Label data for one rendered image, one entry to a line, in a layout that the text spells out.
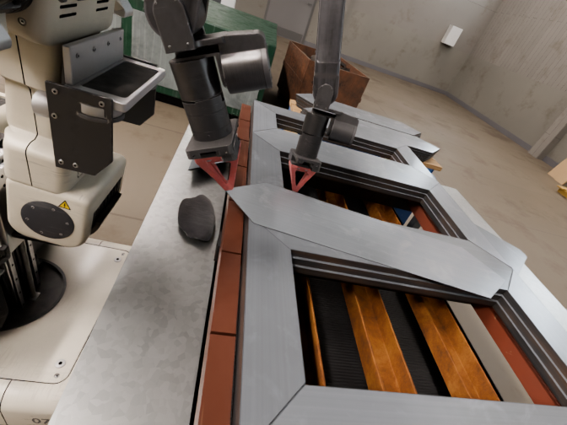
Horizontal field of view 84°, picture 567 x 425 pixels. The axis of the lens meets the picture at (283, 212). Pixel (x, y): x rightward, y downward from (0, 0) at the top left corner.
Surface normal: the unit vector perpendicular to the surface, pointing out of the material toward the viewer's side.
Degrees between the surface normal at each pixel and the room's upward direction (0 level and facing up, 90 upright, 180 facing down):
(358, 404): 0
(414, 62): 90
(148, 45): 90
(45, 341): 0
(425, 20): 90
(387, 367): 0
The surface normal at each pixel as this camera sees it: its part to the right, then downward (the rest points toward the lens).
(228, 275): 0.30, -0.76
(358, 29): 0.03, 0.60
